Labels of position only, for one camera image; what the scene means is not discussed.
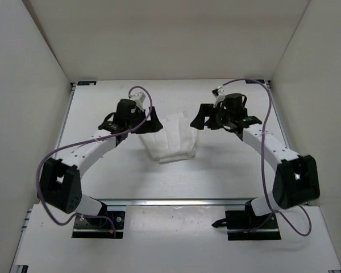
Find purple cable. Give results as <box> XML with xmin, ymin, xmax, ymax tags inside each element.
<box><xmin>218</xmin><ymin>78</ymin><xmax>313</xmax><ymax>237</ymax></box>
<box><xmin>35</xmin><ymin>86</ymin><xmax>153</xmax><ymax>233</ymax></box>

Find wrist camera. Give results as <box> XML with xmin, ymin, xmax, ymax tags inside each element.
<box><xmin>211</xmin><ymin>88</ymin><xmax>226</xmax><ymax>108</ymax></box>
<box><xmin>128</xmin><ymin>92</ymin><xmax>146</xmax><ymax>111</ymax></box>

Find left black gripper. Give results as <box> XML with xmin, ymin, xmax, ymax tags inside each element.
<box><xmin>128</xmin><ymin>105</ymin><xmax>163</xmax><ymax>133</ymax></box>

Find right blue table label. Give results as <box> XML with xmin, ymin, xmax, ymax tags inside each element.
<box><xmin>245</xmin><ymin>79</ymin><xmax>265</xmax><ymax>84</ymax></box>

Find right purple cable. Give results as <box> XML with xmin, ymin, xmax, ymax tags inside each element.
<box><xmin>218</xmin><ymin>78</ymin><xmax>313</xmax><ymax>237</ymax></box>

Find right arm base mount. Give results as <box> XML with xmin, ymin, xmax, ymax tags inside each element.
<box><xmin>211</xmin><ymin>201</ymin><xmax>281</xmax><ymax>241</ymax></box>

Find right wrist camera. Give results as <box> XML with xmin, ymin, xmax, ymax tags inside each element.
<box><xmin>211</xmin><ymin>88</ymin><xmax>226</xmax><ymax>108</ymax></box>

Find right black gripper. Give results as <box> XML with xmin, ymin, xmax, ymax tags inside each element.
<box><xmin>191</xmin><ymin>105</ymin><xmax>233</xmax><ymax>131</ymax></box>

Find blue table label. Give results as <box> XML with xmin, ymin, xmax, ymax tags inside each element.
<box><xmin>77</xmin><ymin>81</ymin><xmax>97</xmax><ymax>86</ymax></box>
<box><xmin>245</xmin><ymin>79</ymin><xmax>265</xmax><ymax>84</ymax></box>

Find left blue table label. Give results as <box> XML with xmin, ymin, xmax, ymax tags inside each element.
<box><xmin>77</xmin><ymin>81</ymin><xmax>97</xmax><ymax>86</ymax></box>

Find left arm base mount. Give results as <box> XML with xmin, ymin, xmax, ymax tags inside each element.
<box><xmin>72</xmin><ymin>205</ymin><xmax>126</xmax><ymax>239</ymax></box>

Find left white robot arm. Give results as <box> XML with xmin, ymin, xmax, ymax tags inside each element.
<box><xmin>39</xmin><ymin>98</ymin><xmax>163</xmax><ymax>226</ymax></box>

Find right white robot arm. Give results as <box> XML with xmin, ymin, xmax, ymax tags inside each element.
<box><xmin>190</xmin><ymin>93</ymin><xmax>320</xmax><ymax>228</ymax></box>

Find white pleated skirt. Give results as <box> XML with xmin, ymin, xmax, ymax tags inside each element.
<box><xmin>140</xmin><ymin>111</ymin><xmax>197</xmax><ymax>164</ymax></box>

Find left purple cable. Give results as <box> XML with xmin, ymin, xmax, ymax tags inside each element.
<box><xmin>35</xmin><ymin>86</ymin><xmax>153</xmax><ymax>233</ymax></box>

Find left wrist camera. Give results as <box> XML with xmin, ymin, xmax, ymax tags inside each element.
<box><xmin>128</xmin><ymin>92</ymin><xmax>146</xmax><ymax>111</ymax></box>

